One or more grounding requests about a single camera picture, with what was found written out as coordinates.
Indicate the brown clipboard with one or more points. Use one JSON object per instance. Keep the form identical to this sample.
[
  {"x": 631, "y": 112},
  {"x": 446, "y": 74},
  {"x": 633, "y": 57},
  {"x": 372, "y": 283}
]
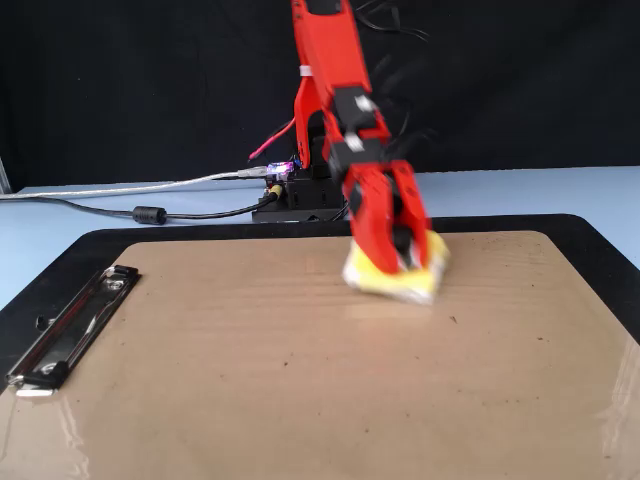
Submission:
[{"x": 250, "y": 400}]

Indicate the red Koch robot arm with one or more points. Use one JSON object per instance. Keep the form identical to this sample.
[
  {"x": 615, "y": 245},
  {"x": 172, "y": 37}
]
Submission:
[{"x": 330, "y": 50}]

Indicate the metal clipboard clip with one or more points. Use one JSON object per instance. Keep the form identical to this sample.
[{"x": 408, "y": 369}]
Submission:
[{"x": 70, "y": 330}]

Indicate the yellow white sponge with knob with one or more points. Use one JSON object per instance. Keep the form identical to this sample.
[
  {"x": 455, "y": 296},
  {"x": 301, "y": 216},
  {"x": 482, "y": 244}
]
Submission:
[{"x": 380, "y": 289}]

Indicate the grey metal post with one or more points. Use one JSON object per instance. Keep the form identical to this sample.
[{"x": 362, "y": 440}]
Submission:
[{"x": 4, "y": 175}]

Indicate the black robot base with electronics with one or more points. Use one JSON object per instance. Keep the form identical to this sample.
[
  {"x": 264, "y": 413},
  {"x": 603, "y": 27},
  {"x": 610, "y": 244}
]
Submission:
[{"x": 300, "y": 200}]

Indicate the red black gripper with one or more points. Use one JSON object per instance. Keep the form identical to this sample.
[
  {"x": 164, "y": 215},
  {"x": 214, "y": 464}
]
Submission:
[{"x": 357, "y": 152}]

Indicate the black backdrop cloth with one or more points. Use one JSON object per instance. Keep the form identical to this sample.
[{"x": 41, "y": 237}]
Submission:
[{"x": 125, "y": 75}]

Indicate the black mat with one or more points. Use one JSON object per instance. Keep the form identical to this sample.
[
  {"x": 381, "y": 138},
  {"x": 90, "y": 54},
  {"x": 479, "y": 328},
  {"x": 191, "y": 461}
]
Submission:
[{"x": 200, "y": 231}]

